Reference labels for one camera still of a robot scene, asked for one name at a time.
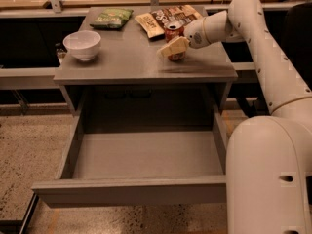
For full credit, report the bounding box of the open grey top drawer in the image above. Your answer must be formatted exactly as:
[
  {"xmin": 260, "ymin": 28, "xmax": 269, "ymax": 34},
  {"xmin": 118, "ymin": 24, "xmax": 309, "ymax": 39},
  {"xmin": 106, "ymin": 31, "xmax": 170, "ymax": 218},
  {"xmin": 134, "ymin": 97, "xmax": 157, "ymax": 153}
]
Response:
[{"xmin": 32, "ymin": 111, "xmax": 227, "ymax": 208}]

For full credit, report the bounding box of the brown and white chip bag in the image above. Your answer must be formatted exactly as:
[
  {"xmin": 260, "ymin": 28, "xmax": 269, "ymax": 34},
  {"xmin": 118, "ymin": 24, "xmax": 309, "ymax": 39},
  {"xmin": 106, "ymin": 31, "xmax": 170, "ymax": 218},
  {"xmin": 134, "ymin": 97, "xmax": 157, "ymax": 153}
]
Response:
[{"xmin": 135, "ymin": 5, "xmax": 202, "ymax": 38}]

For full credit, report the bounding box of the black office chair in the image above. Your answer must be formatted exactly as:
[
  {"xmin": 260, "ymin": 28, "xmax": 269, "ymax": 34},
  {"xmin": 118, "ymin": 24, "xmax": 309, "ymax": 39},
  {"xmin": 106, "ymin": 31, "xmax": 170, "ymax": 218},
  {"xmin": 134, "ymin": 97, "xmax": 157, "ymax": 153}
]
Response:
[{"xmin": 281, "ymin": 3, "xmax": 312, "ymax": 88}]

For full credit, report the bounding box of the red coke can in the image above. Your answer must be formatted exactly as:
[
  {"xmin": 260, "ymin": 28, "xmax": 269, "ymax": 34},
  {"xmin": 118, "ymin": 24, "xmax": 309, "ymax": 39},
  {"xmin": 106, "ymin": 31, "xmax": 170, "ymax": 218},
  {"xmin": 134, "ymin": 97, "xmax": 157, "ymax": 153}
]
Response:
[{"xmin": 165, "ymin": 21, "xmax": 185, "ymax": 61}]

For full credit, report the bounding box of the grey cabinet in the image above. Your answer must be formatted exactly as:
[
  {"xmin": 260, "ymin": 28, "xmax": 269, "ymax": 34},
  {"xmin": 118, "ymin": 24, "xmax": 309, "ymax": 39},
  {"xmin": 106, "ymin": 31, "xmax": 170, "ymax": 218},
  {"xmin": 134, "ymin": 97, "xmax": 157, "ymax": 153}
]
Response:
[{"xmin": 55, "ymin": 19, "xmax": 237, "ymax": 133}]

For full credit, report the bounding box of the white bowl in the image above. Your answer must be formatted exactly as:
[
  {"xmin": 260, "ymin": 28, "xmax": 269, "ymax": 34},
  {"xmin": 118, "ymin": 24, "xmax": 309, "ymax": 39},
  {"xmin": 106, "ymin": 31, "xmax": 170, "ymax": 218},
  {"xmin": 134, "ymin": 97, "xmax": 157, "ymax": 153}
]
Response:
[{"xmin": 63, "ymin": 30, "xmax": 101, "ymax": 61}]

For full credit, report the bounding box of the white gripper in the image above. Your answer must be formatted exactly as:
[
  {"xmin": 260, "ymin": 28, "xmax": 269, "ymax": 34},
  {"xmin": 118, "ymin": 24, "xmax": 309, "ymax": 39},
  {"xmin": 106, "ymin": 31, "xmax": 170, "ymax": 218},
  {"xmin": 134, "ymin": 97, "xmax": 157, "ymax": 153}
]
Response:
[{"xmin": 157, "ymin": 19, "xmax": 207, "ymax": 57}]

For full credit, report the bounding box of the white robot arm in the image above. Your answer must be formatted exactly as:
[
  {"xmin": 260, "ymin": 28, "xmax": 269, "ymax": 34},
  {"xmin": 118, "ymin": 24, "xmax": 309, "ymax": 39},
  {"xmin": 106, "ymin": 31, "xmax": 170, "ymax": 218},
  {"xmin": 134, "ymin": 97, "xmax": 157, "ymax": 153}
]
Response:
[{"xmin": 159, "ymin": 0, "xmax": 312, "ymax": 234}]

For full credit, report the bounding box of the green chip bag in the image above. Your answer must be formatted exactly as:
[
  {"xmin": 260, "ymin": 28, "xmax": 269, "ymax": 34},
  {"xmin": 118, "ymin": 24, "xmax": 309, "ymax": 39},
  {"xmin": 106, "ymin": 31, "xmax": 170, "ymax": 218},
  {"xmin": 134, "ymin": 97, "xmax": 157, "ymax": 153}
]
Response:
[{"xmin": 90, "ymin": 8, "xmax": 133, "ymax": 29}]

